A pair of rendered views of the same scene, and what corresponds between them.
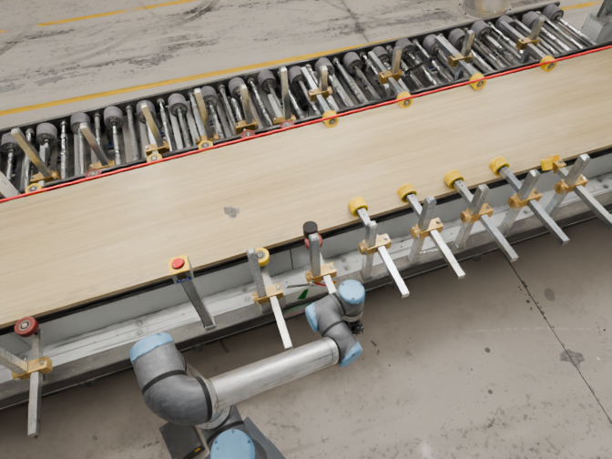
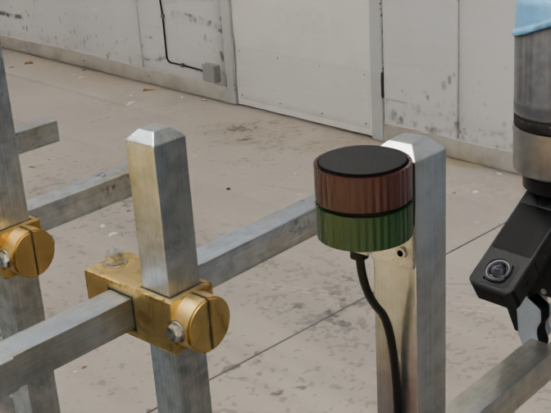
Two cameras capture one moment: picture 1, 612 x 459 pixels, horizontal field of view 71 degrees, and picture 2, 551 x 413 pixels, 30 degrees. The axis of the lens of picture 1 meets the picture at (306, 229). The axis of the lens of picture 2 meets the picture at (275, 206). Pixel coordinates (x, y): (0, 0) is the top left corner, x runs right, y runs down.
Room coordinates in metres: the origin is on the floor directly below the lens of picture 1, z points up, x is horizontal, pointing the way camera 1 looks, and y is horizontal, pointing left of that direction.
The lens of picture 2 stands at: (1.37, 0.46, 1.36)
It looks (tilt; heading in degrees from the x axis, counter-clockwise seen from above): 22 degrees down; 239
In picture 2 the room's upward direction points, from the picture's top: 4 degrees counter-clockwise
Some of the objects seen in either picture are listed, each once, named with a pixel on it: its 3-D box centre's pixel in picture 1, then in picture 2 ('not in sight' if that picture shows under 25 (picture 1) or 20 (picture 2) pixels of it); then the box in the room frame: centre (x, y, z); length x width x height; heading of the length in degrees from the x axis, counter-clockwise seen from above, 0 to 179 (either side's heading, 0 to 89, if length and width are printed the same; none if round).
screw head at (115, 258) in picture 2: not in sight; (114, 256); (1.06, -0.34, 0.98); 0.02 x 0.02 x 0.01
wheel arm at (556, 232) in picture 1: (529, 200); not in sight; (1.23, -1.04, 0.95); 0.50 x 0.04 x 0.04; 15
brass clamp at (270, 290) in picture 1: (267, 294); not in sight; (0.91, 0.19, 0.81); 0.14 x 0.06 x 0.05; 105
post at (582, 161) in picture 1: (562, 192); not in sight; (1.30, -1.24, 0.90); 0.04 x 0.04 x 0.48; 15
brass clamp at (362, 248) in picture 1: (374, 245); (157, 303); (1.04, -0.29, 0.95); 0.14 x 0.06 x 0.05; 105
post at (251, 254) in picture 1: (259, 282); not in sight; (0.91, 0.21, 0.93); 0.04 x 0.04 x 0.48; 15
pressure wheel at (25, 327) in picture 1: (31, 330); not in sight; (0.80, 1.18, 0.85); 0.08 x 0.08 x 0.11
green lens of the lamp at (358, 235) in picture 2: not in sight; (364, 215); (1.02, -0.02, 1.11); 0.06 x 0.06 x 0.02
